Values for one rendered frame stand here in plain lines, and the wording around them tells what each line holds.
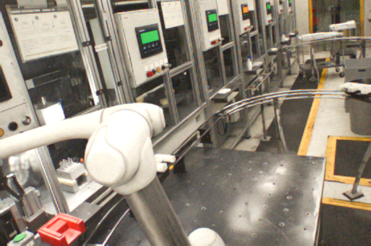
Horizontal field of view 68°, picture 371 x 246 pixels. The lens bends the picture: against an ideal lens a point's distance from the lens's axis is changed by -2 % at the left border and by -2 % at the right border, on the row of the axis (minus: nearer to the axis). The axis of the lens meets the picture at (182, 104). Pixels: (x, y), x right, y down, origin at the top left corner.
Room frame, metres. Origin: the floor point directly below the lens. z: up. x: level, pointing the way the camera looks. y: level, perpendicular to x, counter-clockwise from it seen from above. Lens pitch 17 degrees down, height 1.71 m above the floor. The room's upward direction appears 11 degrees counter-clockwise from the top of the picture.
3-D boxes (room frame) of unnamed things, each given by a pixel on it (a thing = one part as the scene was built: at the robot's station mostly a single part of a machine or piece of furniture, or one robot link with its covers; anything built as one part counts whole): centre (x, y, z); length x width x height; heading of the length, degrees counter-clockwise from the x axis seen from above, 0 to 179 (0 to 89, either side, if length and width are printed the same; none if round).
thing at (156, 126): (0.80, 0.15, 1.44); 0.18 x 0.14 x 0.13; 82
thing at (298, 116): (5.04, -2.36, 0.01); 5.85 x 0.59 x 0.01; 148
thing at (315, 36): (5.72, -3.05, 0.48); 0.88 x 0.56 x 0.96; 76
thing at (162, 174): (1.52, 0.27, 0.84); 0.36 x 0.14 x 0.10; 148
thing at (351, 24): (6.58, -4.07, 0.48); 0.84 x 0.58 x 0.97; 156
